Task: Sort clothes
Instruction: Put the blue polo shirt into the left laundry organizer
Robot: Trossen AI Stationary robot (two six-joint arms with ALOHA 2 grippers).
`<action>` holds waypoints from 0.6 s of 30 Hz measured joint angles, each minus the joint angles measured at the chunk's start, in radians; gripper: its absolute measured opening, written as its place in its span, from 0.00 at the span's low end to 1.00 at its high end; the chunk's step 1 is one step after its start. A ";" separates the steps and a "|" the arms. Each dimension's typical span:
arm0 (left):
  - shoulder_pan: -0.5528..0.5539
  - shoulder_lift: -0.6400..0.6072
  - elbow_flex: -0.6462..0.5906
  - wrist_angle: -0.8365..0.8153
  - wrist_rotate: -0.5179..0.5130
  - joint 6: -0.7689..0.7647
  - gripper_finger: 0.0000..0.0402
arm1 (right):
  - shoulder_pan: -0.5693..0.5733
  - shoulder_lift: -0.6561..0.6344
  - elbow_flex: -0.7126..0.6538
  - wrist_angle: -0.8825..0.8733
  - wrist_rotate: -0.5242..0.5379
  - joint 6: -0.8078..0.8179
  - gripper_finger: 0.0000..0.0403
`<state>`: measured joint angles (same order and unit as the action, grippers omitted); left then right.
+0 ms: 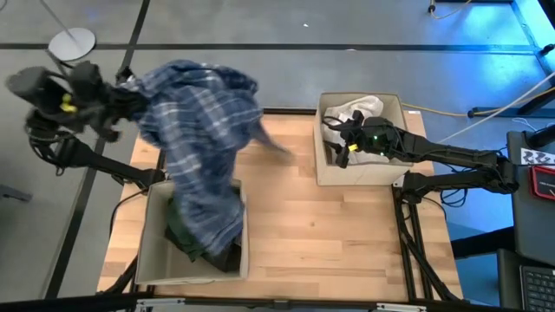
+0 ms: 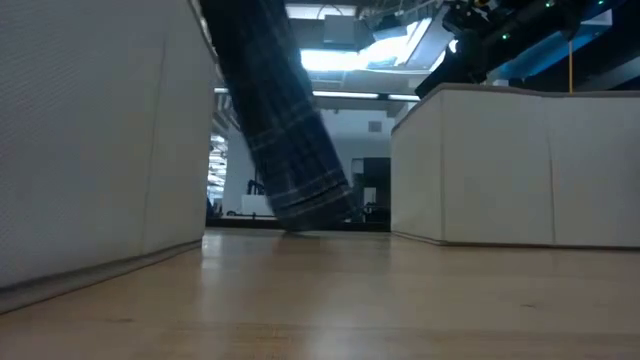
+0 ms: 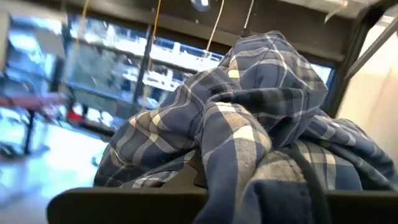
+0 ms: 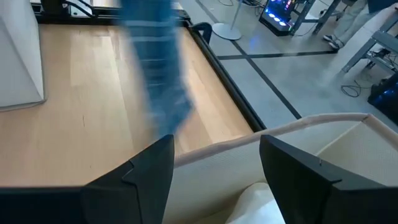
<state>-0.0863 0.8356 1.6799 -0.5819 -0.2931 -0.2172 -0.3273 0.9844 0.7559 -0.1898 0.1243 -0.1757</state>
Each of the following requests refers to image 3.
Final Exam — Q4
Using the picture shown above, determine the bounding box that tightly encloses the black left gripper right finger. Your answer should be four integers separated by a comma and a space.
323, 190, 398, 224

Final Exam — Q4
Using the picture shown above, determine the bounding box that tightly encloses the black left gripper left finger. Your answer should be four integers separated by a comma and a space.
45, 154, 209, 224

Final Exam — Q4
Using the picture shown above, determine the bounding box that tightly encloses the blue plaid shirt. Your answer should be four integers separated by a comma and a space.
93, 30, 398, 224

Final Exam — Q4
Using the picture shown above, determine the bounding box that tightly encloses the red table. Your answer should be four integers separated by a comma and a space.
0, 92, 68, 156

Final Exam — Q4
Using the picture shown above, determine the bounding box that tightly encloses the black rig frame post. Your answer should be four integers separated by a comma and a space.
322, 0, 398, 118

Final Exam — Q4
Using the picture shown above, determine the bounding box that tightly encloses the yellow hanging cord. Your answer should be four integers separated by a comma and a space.
144, 0, 163, 71

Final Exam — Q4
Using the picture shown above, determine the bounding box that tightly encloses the white hanging cord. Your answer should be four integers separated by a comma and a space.
243, 0, 255, 30
204, 0, 226, 54

